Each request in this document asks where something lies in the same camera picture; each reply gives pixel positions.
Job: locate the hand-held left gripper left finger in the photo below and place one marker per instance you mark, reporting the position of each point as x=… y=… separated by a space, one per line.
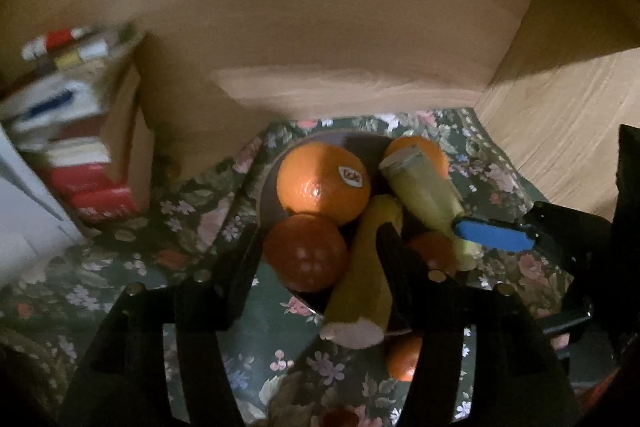
x=235 y=277

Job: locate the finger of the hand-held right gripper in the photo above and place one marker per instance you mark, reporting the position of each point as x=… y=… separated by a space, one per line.
x=492 y=234

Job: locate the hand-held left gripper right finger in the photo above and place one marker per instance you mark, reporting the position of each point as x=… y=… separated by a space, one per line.
x=400 y=272

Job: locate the yellow banana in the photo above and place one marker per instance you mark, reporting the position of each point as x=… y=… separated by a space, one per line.
x=362 y=287

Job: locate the red tomato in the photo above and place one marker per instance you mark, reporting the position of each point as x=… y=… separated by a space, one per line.
x=305 y=252

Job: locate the purple plate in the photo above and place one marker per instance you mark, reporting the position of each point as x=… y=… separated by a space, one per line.
x=267 y=202

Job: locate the large orange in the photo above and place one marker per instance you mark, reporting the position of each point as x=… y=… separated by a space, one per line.
x=430 y=154

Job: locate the orange with white sticker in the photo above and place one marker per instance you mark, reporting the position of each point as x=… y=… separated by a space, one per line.
x=320 y=187

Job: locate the floral tablecloth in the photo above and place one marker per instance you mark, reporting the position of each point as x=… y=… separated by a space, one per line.
x=200 y=217

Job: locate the stack of books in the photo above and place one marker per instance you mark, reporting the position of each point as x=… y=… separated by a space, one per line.
x=90 y=147

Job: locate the white papers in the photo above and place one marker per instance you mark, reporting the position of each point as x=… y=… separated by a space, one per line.
x=25 y=217

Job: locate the red white tube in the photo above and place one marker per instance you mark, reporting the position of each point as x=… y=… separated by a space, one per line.
x=55 y=39

